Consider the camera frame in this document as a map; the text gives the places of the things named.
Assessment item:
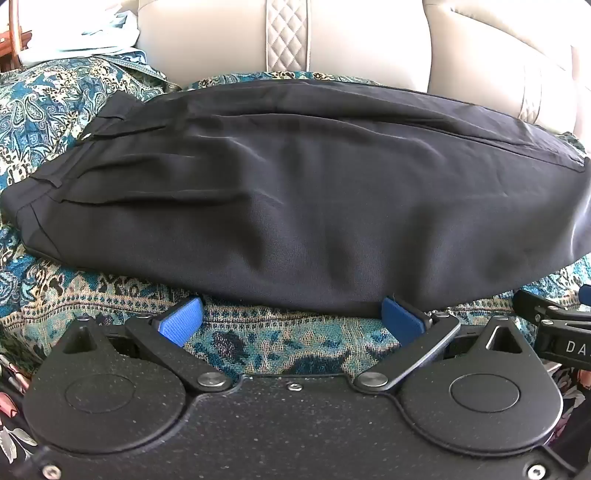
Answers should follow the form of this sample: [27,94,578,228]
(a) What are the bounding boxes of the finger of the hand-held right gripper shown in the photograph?
[512,285,591,326]

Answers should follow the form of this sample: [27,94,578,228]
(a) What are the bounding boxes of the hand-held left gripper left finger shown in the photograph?
[48,296,232,394]

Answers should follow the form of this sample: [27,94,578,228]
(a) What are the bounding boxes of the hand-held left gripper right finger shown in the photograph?
[355,295,537,394]

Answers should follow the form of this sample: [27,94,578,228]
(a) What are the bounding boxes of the black pants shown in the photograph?
[0,78,591,320]

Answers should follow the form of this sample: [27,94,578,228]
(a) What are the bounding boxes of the teal paisley blanket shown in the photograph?
[0,51,591,377]

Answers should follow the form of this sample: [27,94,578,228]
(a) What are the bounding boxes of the beige leather sofa backrest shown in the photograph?
[136,0,591,136]

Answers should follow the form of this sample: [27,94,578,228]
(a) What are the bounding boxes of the light blue cloth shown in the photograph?
[18,9,142,66]

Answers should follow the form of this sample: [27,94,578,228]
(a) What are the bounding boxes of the brown wooden furniture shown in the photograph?
[0,0,34,73]

